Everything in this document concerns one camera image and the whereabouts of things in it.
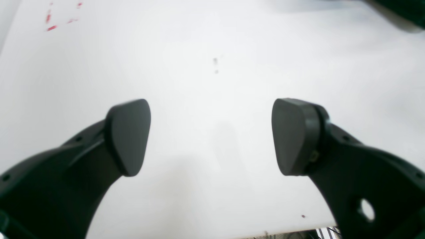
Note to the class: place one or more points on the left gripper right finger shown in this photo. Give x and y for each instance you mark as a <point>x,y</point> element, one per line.
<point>372,194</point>

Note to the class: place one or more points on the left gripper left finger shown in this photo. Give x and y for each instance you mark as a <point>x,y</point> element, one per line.
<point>55,194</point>

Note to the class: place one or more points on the black graphic T-shirt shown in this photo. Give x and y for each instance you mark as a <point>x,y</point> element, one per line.
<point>407,15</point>

